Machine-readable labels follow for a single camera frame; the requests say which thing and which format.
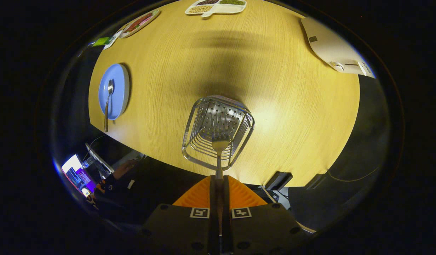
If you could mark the metal spoon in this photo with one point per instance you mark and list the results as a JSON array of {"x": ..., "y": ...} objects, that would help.
[{"x": 107, "y": 106}]

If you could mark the white coaster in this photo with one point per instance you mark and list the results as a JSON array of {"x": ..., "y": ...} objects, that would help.
[{"x": 113, "y": 39}]

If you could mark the black table clamp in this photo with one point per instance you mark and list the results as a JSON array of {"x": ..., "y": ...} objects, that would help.
[
  {"x": 279, "y": 180},
  {"x": 314, "y": 181}
]

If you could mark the blue plate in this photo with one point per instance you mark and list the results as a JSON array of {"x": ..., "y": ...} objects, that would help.
[{"x": 117, "y": 92}]

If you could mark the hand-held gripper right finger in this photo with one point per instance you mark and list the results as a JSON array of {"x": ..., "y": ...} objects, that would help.
[{"x": 260, "y": 230}]

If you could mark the green drink bottle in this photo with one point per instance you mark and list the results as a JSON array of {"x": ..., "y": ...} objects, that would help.
[{"x": 101, "y": 41}]

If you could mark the white toaster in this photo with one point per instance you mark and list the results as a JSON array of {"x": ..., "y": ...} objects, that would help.
[{"x": 331, "y": 46}]

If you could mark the computer screen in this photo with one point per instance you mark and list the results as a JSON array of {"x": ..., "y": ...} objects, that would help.
[{"x": 74, "y": 170}]

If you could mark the plate of meat and vegetables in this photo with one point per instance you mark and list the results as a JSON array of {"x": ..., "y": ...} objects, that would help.
[{"x": 138, "y": 23}]

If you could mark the white divided dish of beans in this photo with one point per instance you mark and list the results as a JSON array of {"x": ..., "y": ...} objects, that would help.
[{"x": 218, "y": 7}]

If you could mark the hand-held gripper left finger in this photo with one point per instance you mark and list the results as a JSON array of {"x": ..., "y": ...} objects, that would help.
[{"x": 179, "y": 230}]

